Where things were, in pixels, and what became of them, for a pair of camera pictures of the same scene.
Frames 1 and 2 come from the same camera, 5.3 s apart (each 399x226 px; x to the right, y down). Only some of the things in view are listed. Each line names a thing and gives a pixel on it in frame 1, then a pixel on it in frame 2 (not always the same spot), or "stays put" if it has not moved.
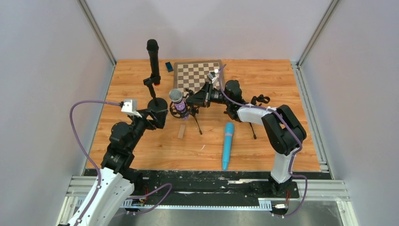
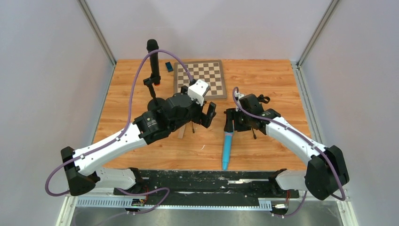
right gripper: [205, 95] -> [235, 117]
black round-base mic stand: [155, 103] stays put
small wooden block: [181, 131] stays put
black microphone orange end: [153, 46] stays put
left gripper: [149, 116] -> [203, 114]
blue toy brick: [169, 66] stays put
